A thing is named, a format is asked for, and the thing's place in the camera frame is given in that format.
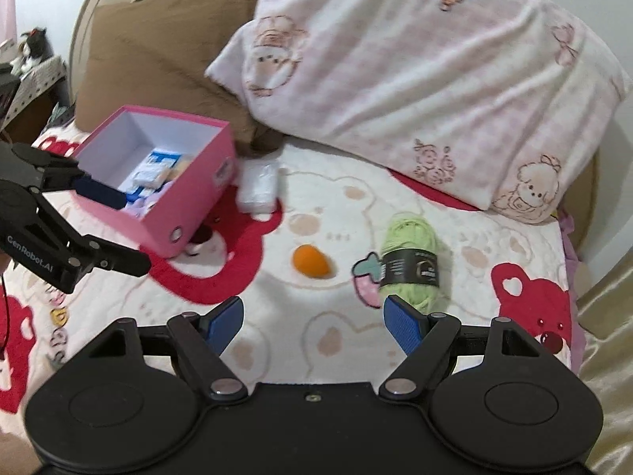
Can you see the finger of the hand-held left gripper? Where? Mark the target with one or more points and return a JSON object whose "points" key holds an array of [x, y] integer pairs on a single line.
{"points": [[113, 260], [101, 193]]}

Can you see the purple fluffy accessory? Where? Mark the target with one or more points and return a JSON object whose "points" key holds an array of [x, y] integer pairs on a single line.
{"points": [[148, 208]]}

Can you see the white packet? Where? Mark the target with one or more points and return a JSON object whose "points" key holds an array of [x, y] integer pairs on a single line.
{"points": [[153, 170]]}

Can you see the orange makeup sponge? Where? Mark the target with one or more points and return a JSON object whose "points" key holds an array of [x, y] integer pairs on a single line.
{"points": [[311, 260]]}

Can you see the green yarn ball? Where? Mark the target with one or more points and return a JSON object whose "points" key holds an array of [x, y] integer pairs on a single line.
{"points": [[405, 237]]}

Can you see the pink white printed pillow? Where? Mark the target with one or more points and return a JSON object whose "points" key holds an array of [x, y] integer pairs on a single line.
{"points": [[420, 84]]}

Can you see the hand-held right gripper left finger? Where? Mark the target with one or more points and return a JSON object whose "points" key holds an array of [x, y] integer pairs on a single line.
{"points": [[225, 324]]}

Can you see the cream bed headboard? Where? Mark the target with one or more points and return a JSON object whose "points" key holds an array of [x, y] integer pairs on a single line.
{"points": [[79, 39]]}

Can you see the dark flat device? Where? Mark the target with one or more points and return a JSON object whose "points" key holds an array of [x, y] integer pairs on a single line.
{"points": [[62, 114]]}

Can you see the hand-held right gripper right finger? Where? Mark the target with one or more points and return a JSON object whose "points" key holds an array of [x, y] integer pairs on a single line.
{"points": [[403, 326]]}

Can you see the gold satin sheet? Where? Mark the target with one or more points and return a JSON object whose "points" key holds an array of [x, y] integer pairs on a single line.
{"points": [[608, 356]]}

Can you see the black white plush toy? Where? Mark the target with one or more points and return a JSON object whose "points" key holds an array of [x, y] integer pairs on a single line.
{"points": [[34, 47]]}

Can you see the blue packet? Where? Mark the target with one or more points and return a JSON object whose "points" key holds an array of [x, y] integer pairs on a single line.
{"points": [[141, 193]]}

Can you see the brown pillow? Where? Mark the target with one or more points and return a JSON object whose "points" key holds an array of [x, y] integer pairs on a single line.
{"points": [[158, 59]]}

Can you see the brown wooden nightstand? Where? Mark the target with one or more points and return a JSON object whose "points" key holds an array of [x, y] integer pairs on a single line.
{"points": [[29, 118]]}

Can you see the pink cardboard box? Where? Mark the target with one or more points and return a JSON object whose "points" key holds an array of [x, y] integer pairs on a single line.
{"points": [[198, 198]]}

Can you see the clear cotton swab box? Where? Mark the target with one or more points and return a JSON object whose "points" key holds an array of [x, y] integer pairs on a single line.
{"points": [[257, 188]]}

